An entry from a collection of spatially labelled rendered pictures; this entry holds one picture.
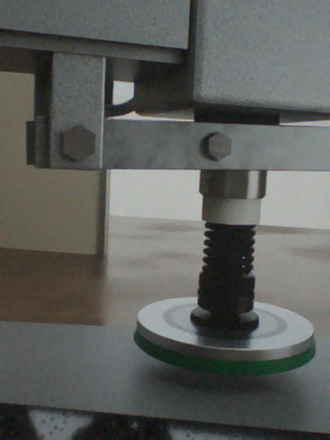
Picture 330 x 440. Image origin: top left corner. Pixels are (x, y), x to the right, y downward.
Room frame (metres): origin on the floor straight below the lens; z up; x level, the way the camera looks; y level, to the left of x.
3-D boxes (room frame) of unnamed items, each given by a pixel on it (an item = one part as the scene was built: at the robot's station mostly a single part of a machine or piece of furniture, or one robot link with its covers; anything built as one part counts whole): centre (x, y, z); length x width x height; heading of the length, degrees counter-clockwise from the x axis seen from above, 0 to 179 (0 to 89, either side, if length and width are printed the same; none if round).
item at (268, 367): (0.67, -0.08, 0.85); 0.22 x 0.22 x 0.04
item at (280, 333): (0.67, -0.08, 0.85); 0.21 x 0.21 x 0.01
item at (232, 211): (0.67, -0.08, 1.00); 0.07 x 0.07 x 0.04
